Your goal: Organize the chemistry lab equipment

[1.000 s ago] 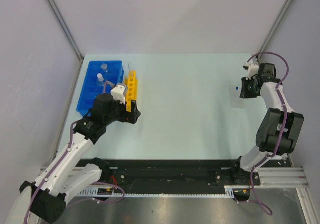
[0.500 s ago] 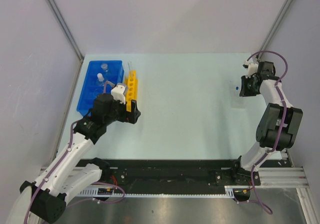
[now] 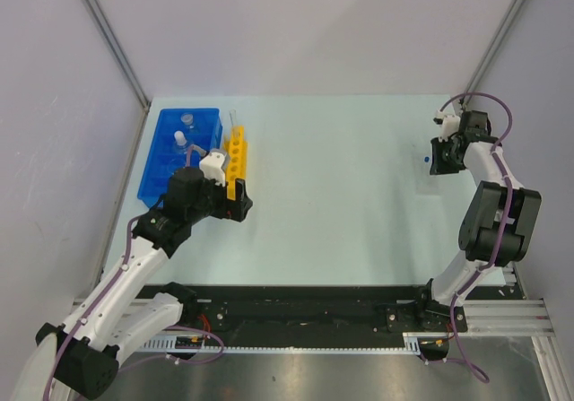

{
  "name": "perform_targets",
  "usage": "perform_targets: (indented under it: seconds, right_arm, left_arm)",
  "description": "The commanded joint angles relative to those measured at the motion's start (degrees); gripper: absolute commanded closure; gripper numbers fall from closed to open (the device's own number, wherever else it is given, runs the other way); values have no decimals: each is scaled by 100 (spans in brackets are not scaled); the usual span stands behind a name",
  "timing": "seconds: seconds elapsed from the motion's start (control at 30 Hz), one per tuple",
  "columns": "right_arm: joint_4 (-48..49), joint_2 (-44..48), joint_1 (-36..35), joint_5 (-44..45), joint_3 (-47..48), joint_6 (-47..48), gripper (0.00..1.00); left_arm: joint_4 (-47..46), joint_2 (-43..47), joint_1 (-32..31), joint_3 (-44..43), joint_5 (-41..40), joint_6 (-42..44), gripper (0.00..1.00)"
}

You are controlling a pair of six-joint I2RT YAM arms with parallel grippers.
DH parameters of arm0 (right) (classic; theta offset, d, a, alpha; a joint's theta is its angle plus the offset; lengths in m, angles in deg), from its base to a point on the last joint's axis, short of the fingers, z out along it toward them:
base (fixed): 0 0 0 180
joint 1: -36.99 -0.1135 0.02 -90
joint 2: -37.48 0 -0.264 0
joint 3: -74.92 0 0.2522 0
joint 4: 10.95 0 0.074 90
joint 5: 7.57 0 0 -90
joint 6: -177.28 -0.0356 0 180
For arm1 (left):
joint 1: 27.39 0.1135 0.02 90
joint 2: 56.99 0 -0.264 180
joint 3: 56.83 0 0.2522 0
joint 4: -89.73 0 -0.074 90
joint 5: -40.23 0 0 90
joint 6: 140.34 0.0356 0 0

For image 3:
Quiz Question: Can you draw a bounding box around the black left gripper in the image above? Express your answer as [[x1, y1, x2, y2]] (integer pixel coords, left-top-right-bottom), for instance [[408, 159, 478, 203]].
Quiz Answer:
[[187, 171, 251, 223]]

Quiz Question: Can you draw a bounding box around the yellow test tube rack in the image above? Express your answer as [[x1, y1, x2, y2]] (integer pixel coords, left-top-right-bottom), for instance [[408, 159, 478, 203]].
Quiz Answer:
[[223, 126, 248, 201]]

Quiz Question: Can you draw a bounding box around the glass flask with white stopper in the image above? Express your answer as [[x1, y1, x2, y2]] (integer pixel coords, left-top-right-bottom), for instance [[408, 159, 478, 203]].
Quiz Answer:
[[172, 130, 193, 154]]

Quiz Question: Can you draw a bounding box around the clear glass test tube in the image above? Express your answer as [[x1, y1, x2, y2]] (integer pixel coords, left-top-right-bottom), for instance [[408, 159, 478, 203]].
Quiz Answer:
[[229, 109, 239, 138]]

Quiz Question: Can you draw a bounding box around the blue divided plastic bin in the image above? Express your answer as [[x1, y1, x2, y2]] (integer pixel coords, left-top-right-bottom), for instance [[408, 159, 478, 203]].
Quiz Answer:
[[137, 108, 222, 207]]

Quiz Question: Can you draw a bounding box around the small clear glass flask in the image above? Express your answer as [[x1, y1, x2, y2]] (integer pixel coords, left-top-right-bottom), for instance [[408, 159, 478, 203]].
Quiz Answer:
[[180, 112, 195, 129]]

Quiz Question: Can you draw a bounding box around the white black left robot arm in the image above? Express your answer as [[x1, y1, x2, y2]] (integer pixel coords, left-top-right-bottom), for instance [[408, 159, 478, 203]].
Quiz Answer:
[[35, 167, 253, 400]]

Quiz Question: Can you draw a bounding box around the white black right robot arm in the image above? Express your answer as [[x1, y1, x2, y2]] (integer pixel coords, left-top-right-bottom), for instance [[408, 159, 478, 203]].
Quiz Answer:
[[413, 110, 542, 330]]

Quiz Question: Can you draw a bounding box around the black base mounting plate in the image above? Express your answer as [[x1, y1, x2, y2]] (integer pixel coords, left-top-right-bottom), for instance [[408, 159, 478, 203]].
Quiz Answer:
[[91, 283, 524, 362]]

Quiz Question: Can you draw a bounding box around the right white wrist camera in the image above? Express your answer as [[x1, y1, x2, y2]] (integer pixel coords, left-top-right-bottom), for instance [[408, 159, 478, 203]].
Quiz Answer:
[[433, 110, 461, 142]]

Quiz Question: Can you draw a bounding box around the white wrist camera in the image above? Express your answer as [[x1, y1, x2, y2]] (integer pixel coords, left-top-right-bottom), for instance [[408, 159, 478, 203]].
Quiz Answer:
[[199, 149, 229, 187], [433, 110, 461, 142]]

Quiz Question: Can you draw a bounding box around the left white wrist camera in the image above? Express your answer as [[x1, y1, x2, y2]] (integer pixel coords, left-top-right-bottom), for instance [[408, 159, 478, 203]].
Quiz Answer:
[[199, 149, 229, 187]]

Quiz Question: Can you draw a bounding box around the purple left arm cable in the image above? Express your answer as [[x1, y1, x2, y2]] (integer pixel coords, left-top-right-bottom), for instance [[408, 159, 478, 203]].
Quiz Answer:
[[42, 144, 225, 401]]

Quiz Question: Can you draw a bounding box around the white slotted cable duct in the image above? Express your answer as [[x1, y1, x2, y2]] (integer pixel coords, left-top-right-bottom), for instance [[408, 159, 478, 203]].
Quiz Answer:
[[137, 334, 421, 355]]

